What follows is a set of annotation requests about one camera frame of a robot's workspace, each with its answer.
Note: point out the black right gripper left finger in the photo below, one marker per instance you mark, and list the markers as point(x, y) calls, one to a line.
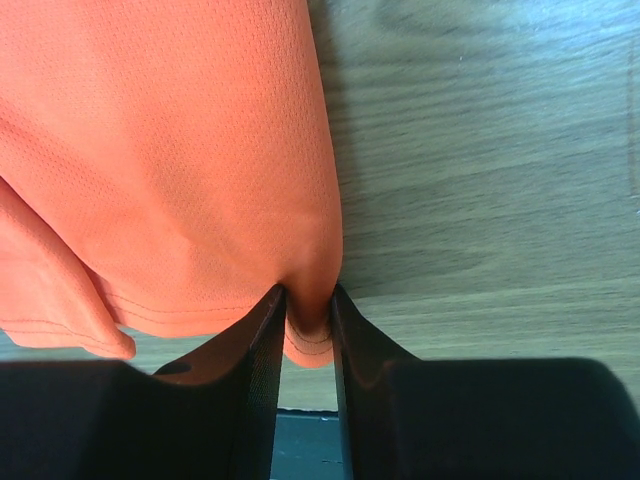
point(209, 414)

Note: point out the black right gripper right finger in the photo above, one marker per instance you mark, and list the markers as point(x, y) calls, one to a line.
point(402, 417)

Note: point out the orange t shirt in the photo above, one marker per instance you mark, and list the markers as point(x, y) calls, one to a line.
point(163, 165)

